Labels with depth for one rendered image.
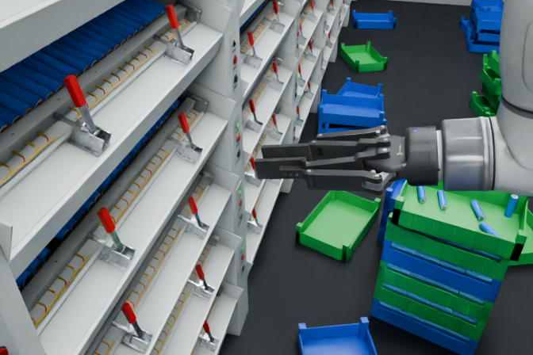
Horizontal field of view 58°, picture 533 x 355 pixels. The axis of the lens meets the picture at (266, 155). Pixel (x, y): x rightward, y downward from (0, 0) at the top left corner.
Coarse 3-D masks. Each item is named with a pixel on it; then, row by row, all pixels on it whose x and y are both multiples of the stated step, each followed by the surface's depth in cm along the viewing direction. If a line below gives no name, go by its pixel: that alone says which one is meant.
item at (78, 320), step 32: (192, 96) 99; (224, 128) 103; (160, 160) 86; (128, 192) 78; (160, 192) 80; (128, 224) 73; (160, 224) 75; (96, 288) 64; (32, 320) 58; (64, 320) 59; (96, 320) 60; (64, 352) 56
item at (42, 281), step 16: (176, 112) 94; (192, 112) 98; (160, 128) 88; (176, 128) 93; (160, 144) 86; (144, 160) 81; (128, 176) 77; (112, 192) 73; (96, 208) 70; (112, 208) 74; (80, 224) 67; (96, 224) 69; (80, 240) 65; (64, 256) 63; (80, 256) 65; (48, 272) 60; (32, 288) 58; (48, 288) 60; (64, 288) 61; (32, 304) 57
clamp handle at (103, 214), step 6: (102, 210) 63; (102, 216) 63; (108, 216) 64; (102, 222) 64; (108, 222) 64; (108, 228) 64; (114, 228) 65; (114, 234) 65; (114, 240) 65; (120, 240) 66; (114, 246) 67; (120, 246) 66; (120, 252) 66
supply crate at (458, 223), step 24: (408, 192) 135; (432, 192) 135; (456, 192) 134; (480, 192) 130; (504, 192) 127; (408, 216) 121; (432, 216) 126; (456, 216) 126; (504, 216) 126; (456, 240) 118; (480, 240) 115; (504, 240) 112
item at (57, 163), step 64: (128, 0) 83; (192, 0) 90; (64, 64) 64; (128, 64) 71; (192, 64) 79; (0, 128) 52; (64, 128) 58; (128, 128) 62; (0, 192) 47; (64, 192) 51
